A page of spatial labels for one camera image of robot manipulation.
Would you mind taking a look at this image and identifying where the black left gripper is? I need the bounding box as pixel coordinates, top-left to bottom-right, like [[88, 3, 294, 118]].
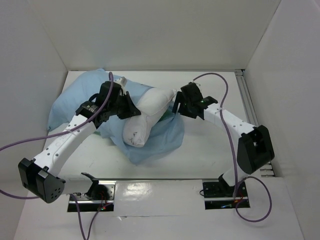
[[108, 91, 140, 120]]

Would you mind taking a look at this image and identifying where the white pillow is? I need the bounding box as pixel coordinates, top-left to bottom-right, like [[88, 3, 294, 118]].
[[122, 87, 177, 148]]

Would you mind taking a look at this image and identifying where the light blue pillowcase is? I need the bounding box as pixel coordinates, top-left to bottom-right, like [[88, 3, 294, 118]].
[[47, 68, 185, 164]]

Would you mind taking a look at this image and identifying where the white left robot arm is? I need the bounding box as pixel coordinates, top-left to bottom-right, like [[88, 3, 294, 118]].
[[18, 77, 141, 204]]

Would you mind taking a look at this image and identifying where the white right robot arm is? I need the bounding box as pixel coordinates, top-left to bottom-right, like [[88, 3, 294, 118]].
[[172, 82, 275, 196]]

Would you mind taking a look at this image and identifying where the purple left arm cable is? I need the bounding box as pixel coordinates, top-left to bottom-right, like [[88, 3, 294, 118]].
[[0, 71, 118, 240]]

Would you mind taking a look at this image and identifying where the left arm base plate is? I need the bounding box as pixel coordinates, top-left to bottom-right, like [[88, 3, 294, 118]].
[[63, 172, 117, 213]]

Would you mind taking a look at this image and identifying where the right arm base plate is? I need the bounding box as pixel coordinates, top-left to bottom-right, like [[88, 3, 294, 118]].
[[199, 176, 250, 210]]

